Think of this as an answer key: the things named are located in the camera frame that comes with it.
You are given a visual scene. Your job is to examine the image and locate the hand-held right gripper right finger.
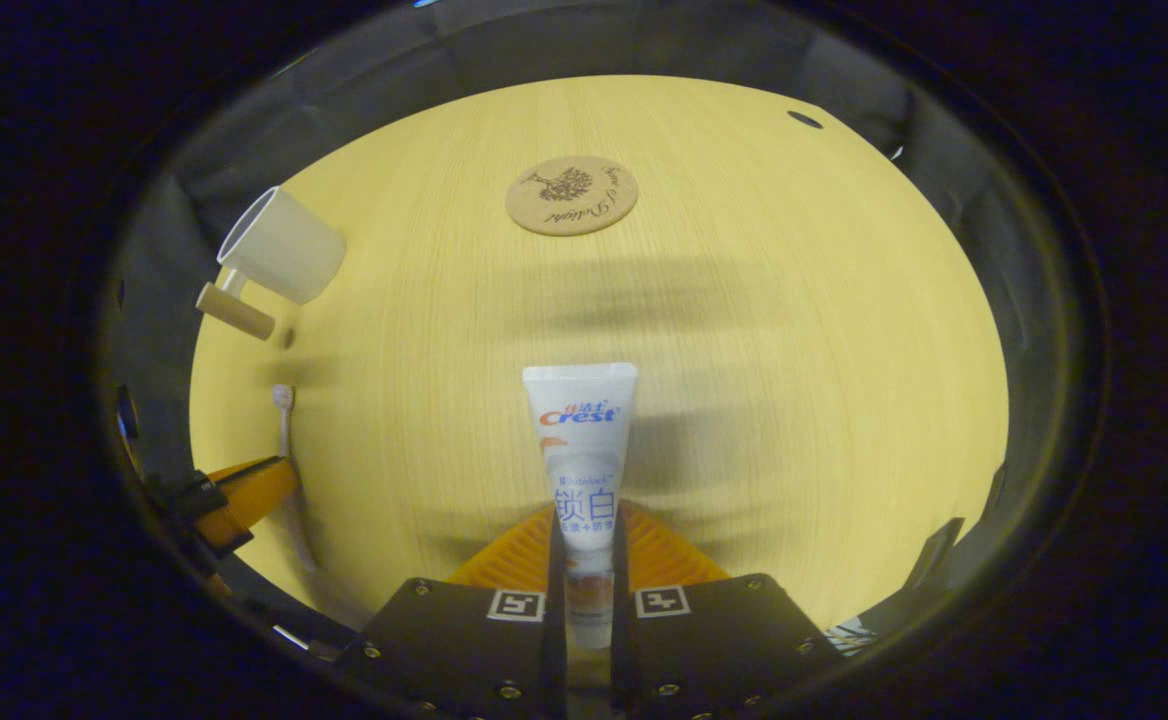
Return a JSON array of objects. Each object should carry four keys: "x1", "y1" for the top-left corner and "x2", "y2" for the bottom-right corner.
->
[{"x1": 610, "y1": 503, "x2": 842, "y2": 720}]

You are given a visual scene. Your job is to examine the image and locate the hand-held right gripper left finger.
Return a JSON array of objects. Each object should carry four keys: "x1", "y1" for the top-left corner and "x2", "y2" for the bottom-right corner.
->
[{"x1": 342, "y1": 503, "x2": 569, "y2": 720}]

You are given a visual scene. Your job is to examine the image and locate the white toothbrush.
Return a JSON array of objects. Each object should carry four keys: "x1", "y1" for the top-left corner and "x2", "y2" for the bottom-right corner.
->
[{"x1": 272, "y1": 384, "x2": 321, "y2": 571}]

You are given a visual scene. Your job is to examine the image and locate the white toothpaste tube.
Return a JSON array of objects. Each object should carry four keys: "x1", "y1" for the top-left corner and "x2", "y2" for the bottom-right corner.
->
[{"x1": 522, "y1": 362, "x2": 639, "y2": 651}]

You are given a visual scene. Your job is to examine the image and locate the white cup with wooden handle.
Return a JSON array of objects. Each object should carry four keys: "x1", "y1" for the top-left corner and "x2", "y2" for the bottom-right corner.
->
[{"x1": 194, "y1": 186, "x2": 347, "y2": 342}]

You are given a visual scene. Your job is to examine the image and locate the round cork coaster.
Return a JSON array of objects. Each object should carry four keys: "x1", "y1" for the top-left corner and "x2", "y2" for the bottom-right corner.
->
[{"x1": 505, "y1": 155, "x2": 639, "y2": 237}]

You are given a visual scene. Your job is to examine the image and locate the black backdrop cloth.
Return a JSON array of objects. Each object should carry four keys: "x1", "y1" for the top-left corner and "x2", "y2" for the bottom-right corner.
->
[{"x1": 94, "y1": 0, "x2": 1075, "y2": 681}]

